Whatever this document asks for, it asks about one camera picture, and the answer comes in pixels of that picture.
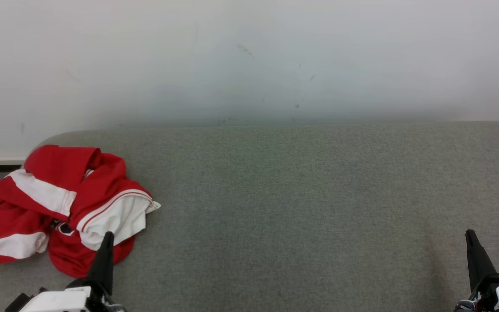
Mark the red shorts with white stripe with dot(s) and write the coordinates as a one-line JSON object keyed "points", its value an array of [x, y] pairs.
{"points": [[20, 203]]}

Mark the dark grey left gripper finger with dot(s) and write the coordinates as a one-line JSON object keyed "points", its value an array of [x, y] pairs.
{"points": [[97, 273], [108, 273]]}

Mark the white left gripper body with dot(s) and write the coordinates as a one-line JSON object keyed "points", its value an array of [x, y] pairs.
{"points": [[59, 301]]}

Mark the red Bulls jersey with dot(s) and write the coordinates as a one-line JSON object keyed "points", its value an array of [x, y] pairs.
{"points": [[115, 216]]}

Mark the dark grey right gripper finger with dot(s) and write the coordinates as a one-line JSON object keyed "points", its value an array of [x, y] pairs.
{"points": [[484, 271], [472, 268]]}

